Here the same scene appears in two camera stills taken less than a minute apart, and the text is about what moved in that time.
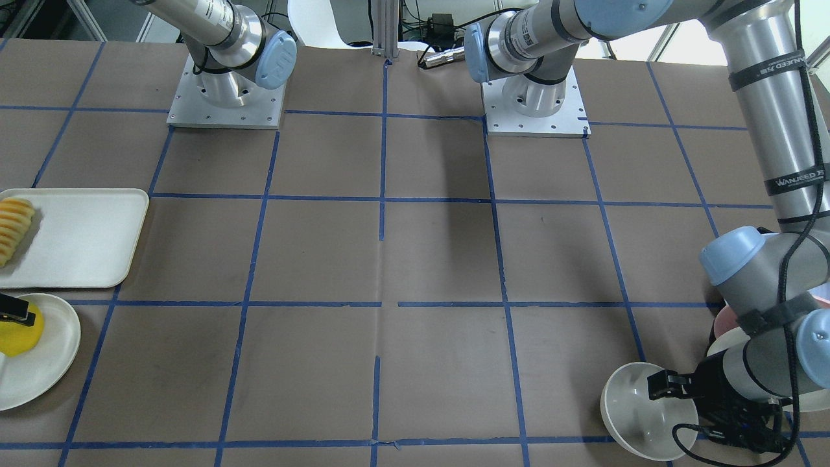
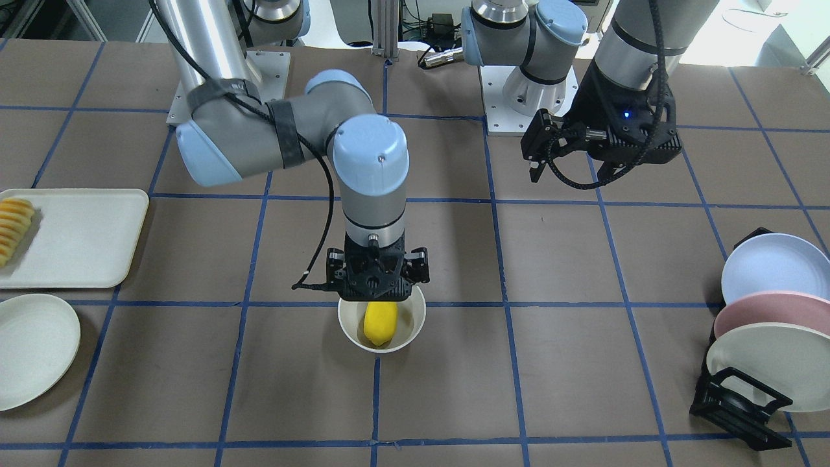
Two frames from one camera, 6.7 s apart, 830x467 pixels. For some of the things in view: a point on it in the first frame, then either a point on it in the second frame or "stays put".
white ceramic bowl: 642,425 to 410,316
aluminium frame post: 384,14 stays put
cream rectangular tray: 79,238 stays put
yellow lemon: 17,340 to 380,321
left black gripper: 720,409 to 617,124
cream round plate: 24,378 stays put
